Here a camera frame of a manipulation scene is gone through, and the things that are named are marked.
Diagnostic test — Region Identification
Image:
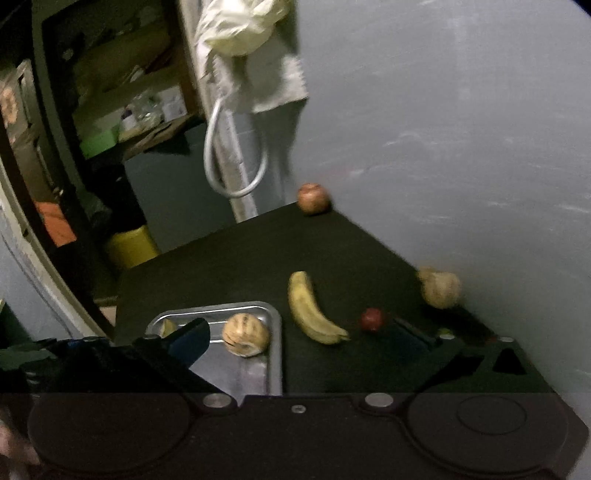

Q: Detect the orange box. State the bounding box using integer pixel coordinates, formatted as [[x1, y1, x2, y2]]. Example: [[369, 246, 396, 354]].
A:
[[36, 202, 78, 246]]

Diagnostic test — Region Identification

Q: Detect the white vertical pipe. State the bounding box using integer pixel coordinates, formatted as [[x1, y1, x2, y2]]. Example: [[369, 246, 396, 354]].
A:
[[210, 55, 258, 223]]

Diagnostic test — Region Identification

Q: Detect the red yellow apple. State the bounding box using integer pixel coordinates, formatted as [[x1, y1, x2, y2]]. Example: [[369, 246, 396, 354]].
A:
[[297, 183, 331, 216]]

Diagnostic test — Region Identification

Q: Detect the blue grey cabinet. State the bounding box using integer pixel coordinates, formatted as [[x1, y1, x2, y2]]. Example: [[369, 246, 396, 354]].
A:
[[124, 124, 237, 252]]

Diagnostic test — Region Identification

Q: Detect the metal tray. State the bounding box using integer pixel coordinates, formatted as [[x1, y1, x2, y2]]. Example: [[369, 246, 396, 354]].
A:
[[145, 301, 283, 396]]

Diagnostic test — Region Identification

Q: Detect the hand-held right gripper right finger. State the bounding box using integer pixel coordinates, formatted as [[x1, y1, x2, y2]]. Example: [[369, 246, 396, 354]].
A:
[[360, 318, 555, 414]]

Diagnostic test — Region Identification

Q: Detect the yellow container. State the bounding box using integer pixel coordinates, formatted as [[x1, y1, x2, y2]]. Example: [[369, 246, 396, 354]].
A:
[[105, 225, 161, 271]]

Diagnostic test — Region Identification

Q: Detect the person's left forearm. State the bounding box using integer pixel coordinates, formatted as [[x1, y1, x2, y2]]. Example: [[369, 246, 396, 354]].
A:
[[0, 406, 41, 480]]

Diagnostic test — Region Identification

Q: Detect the small red fruit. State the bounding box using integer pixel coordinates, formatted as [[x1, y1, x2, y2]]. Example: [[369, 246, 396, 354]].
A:
[[361, 308, 385, 332]]

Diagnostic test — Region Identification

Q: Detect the green box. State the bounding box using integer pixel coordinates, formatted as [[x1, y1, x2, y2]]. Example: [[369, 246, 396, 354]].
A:
[[80, 128, 122, 160]]

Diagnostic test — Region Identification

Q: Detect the striped pepino melon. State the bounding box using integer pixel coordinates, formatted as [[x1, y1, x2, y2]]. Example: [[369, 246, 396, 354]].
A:
[[222, 312, 271, 357], [417, 267, 462, 309]]

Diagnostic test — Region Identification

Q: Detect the yellow banana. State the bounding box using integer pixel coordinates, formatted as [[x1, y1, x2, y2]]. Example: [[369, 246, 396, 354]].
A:
[[288, 271, 351, 345]]

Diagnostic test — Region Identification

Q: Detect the white hose loop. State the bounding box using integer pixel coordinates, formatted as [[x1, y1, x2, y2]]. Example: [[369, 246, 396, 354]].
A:
[[204, 93, 269, 199]]

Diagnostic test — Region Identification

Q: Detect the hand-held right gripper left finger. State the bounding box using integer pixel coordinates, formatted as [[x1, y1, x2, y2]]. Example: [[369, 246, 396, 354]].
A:
[[21, 318, 237, 414]]

